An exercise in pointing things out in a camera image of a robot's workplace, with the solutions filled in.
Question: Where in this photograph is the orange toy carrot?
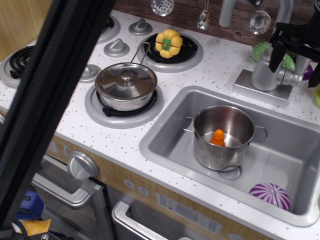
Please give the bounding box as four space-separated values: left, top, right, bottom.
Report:
210 129 225 147

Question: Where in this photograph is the hanging steel ladle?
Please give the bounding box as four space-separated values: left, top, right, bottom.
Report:
247 0 272 35

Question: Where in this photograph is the grey oven door handle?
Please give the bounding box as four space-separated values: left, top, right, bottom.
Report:
31 173 105 210

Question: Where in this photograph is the steel pot in sink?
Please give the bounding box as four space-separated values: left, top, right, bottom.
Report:
181 105 268 172

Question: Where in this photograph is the front right stove burner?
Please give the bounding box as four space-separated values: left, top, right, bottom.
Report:
84 83 165 130

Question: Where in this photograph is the grey stove knob front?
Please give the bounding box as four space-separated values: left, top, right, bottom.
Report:
79 64 102 84

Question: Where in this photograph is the grey dishwasher door handle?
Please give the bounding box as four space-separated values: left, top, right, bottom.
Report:
112 201 166 240

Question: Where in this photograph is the blue object below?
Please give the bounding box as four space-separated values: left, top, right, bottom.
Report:
15 190 45 220

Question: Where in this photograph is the front left stove burner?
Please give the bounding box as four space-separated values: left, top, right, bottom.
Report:
0 45 34 88

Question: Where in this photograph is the yellow cloth below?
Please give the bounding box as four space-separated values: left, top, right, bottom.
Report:
22 219 51 237

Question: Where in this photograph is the purple toy eggplant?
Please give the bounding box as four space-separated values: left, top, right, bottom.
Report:
293 55 313 81

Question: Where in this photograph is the green toy lettuce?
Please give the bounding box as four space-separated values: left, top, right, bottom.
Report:
252 42 296 71

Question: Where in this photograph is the yellow toy bell pepper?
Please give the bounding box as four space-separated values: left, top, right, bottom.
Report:
155 29 183 59

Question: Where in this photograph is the grey stove knob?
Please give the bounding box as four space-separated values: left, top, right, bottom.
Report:
128 18 153 36
79 64 102 84
103 38 130 58

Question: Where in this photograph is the purple white toy onion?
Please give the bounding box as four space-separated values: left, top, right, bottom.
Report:
249 183 291 211

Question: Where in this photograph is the green toy at edge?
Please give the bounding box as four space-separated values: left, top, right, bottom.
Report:
313 85 320 107

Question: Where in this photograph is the silver toy faucet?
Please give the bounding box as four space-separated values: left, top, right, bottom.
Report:
218 0 294 108

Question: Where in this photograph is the grey stove knob back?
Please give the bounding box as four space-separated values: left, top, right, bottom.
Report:
128 18 153 36

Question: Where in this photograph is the back left stove burner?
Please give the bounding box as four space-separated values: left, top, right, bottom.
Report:
96 15 121 45

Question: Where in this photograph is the grey oven dial knob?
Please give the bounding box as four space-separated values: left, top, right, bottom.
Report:
67 150 99 181

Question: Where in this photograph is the stove burner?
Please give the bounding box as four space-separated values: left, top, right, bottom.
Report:
84 83 165 130
137 33 204 73
0 45 34 88
96 15 121 45

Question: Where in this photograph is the silver faucet lever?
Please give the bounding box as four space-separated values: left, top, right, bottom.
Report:
275 67 304 87

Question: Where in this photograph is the grey stove knob middle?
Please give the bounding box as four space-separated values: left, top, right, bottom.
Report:
103 38 130 58

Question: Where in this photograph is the hanging steel strainer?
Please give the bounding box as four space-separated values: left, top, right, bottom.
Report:
150 0 175 17

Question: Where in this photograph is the steel saucepan with lid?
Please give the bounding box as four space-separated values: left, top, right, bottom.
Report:
94 42 159 112

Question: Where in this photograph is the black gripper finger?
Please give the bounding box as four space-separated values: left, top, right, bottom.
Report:
269 41 286 73
308 60 320 88

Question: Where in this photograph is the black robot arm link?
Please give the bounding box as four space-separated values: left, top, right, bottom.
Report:
0 0 115 233

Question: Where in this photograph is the grey toy sink basin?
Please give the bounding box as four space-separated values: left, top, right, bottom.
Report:
139 86 320 227

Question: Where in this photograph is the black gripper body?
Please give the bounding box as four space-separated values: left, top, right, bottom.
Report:
269 0 320 60

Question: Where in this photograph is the back right stove burner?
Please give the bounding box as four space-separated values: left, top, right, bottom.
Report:
137 33 204 73

